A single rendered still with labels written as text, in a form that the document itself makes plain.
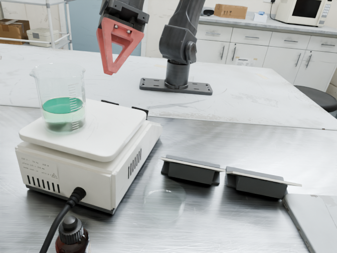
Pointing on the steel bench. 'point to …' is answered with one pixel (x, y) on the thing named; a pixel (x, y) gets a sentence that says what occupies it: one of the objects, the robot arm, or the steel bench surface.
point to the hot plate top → (92, 132)
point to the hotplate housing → (87, 170)
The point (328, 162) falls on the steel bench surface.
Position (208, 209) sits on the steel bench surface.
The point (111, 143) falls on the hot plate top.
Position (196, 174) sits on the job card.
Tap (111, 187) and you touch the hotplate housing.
